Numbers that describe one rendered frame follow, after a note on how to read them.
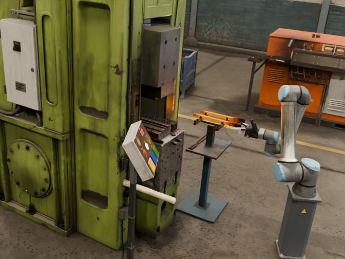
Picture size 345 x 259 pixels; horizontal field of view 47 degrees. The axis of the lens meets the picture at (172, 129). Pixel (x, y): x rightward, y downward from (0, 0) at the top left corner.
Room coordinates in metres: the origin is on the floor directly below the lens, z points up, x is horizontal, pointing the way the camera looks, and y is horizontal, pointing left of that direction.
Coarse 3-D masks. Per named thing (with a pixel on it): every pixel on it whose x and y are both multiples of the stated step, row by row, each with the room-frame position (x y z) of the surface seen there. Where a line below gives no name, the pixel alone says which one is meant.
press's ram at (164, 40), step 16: (144, 32) 2.81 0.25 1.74; (160, 32) 2.76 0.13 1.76; (176, 32) 2.95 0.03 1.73; (144, 48) 2.81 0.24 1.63; (160, 48) 2.75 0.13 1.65; (176, 48) 2.97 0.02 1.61; (144, 64) 2.81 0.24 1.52; (160, 64) 2.76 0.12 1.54; (176, 64) 2.98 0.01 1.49; (144, 80) 2.81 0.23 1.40; (160, 80) 2.78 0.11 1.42
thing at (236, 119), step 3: (201, 111) 3.47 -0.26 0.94; (204, 111) 3.47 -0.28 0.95; (207, 111) 3.47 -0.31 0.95; (207, 114) 3.44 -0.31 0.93; (210, 114) 3.43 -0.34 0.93; (213, 114) 3.42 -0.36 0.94; (216, 114) 3.41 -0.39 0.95; (219, 114) 3.42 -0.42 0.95; (219, 117) 3.40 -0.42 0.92; (222, 117) 3.38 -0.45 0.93; (225, 117) 3.37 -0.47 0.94; (228, 117) 3.36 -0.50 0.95; (231, 117) 3.36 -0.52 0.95; (234, 117) 3.37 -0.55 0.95; (237, 117) 3.35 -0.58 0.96; (234, 120) 3.33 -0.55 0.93; (237, 120) 3.34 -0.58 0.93; (240, 120) 3.32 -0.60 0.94; (243, 120) 3.31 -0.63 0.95
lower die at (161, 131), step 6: (150, 120) 3.03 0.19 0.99; (144, 126) 2.91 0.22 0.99; (150, 126) 2.91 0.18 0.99; (156, 126) 2.92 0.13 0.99; (162, 126) 2.90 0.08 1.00; (168, 126) 2.94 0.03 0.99; (150, 132) 2.83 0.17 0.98; (156, 132) 2.83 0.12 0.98; (162, 132) 2.85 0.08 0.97; (168, 132) 2.94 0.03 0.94; (162, 138) 2.86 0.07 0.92
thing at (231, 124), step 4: (196, 116) 3.37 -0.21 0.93; (204, 116) 3.34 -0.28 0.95; (212, 120) 3.30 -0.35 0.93; (216, 120) 3.28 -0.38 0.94; (220, 120) 3.27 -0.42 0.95; (224, 120) 3.27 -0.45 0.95; (228, 124) 3.23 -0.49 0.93; (232, 124) 3.22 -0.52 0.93; (236, 124) 3.20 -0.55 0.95; (240, 124) 3.20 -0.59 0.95
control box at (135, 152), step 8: (136, 128) 2.38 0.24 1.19; (144, 128) 2.49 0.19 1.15; (128, 136) 2.29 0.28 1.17; (136, 136) 2.27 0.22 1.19; (144, 136) 2.41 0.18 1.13; (128, 144) 2.18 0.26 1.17; (136, 144) 2.19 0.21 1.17; (144, 144) 2.33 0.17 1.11; (152, 144) 2.48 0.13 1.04; (128, 152) 2.18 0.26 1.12; (136, 152) 2.18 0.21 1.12; (136, 160) 2.18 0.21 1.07; (144, 160) 2.18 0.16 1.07; (136, 168) 2.18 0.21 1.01; (144, 168) 2.18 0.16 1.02; (144, 176) 2.18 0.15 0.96; (152, 176) 2.17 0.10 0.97
